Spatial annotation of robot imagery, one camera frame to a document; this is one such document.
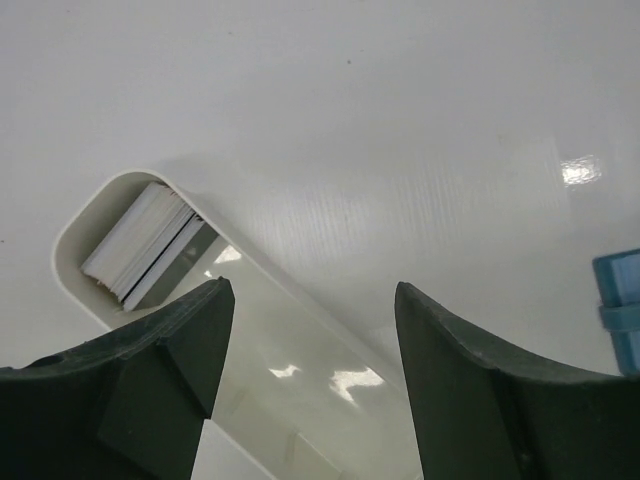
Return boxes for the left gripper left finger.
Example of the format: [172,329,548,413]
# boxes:
[1,278,235,479]

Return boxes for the white oblong plastic tray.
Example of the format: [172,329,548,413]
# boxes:
[49,168,421,480]

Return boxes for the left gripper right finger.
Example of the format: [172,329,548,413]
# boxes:
[394,282,639,479]

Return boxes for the blue leather card holder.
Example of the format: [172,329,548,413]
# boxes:
[592,249,639,376]

